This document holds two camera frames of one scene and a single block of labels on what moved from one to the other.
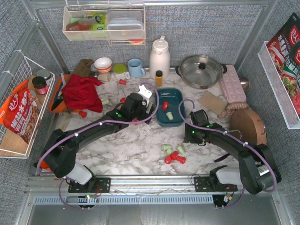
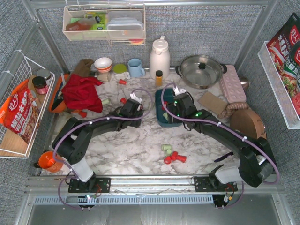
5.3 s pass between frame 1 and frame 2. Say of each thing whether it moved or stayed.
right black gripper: moved
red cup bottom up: stayed
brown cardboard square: stayed
